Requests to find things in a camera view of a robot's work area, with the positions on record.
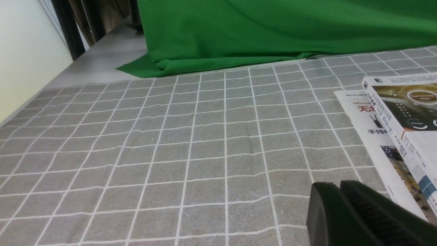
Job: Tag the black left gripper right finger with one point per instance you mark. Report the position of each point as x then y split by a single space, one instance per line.
390 223

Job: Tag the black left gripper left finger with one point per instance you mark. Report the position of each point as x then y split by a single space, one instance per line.
332 220

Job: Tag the white magazine with red text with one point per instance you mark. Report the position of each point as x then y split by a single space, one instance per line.
394 173

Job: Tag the grey checked tablecloth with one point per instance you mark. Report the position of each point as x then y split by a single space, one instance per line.
223 158

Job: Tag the book with photo cover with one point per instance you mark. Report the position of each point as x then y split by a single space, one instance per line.
407 107

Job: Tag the green backdrop cloth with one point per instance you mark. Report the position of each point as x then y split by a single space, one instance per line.
185 36

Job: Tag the dark metal stand poles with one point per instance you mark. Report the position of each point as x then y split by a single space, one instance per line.
87 21

